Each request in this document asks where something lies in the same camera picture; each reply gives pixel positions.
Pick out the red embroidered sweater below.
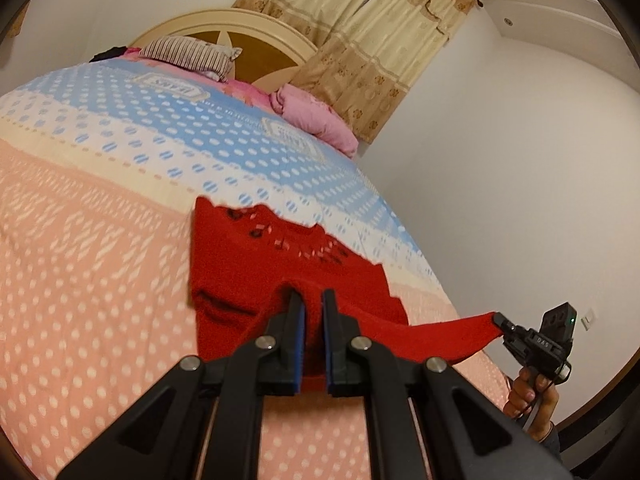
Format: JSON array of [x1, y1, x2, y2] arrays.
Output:
[[189, 196, 507, 393]]

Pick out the person's right hand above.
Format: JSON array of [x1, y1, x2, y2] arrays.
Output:
[[501, 364, 562, 442]]

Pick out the cream wooden headboard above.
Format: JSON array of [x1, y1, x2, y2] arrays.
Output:
[[127, 8, 321, 93]]

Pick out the person's right forearm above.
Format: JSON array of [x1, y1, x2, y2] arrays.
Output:
[[541, 421, 565, 462]]

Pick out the dark clothes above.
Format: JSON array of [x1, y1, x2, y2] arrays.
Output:
[[89, 46, 129, 64]]

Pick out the polka dot bed sheet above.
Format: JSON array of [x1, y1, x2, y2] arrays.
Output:
[[0, 52, 531, 480]]

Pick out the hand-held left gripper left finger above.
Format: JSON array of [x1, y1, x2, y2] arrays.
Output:
[[57, 292, 307, 480]]

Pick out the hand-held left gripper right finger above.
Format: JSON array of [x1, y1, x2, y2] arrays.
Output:
[[320, 287, 573, 480]]

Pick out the pink pillow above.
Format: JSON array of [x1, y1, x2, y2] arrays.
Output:
[[269, 84, 361, 158]]

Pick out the striped pillow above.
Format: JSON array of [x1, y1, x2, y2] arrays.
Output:
[[137, 36, 244, 83]]

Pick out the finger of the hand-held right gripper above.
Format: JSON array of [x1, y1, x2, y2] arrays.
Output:
[[492, 311, 525, 337], [501, 334, 527, 361]]

